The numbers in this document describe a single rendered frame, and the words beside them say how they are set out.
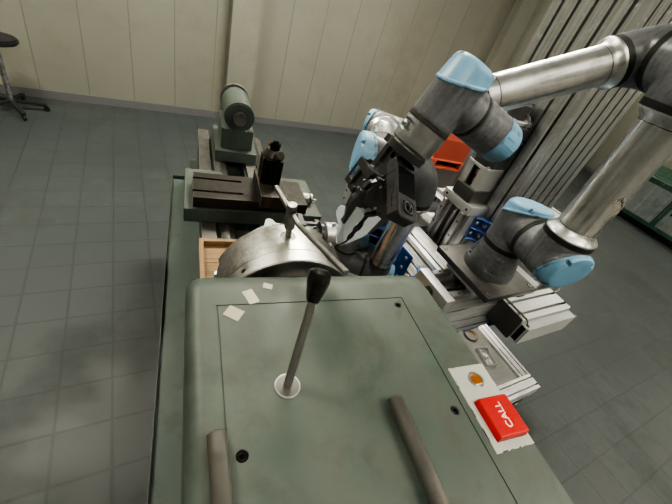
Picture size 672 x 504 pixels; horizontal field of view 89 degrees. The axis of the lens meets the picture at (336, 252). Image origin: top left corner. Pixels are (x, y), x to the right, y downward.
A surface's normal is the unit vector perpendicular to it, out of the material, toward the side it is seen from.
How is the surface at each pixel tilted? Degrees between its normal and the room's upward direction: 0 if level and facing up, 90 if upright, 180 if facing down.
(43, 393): 0
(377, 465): 0
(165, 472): 0
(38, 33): 90
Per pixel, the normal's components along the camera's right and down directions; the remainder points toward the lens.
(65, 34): 0.41, 0.66
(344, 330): 0.28, -0.75
